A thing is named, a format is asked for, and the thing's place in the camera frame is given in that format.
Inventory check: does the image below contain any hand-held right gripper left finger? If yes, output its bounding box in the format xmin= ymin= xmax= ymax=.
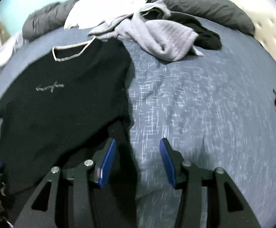
xmin=13 ymin=138 xmax=117 ymax=228

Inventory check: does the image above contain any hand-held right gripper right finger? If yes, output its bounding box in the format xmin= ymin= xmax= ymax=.
xmin=159 ymin=138 xmax=262 ymax=228

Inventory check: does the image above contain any black sweatshirt with white collar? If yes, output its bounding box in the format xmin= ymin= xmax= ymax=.
xmin=0 ymin=38 xmax=138 ymax=228

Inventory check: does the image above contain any light grey sheet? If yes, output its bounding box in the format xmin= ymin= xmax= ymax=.
xmin=0 ymin=32 xmax=29 ymax=76

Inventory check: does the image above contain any grey hoodie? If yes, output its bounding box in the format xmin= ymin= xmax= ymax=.
xmin=88 ymin=1 xmax=204 ymax=62

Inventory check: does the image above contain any white shirt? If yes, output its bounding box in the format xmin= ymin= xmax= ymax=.
xmin=64 ymin=0 xmax=154 ymax=30

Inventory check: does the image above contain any dark grey duvet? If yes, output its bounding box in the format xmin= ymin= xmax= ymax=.
xmin=22 ymin=0 xmax=256 ymax=41

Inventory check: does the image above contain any cream tufted headboard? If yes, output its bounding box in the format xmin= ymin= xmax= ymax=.
xmin=231 ymin=0 xmax=276 ymax=81

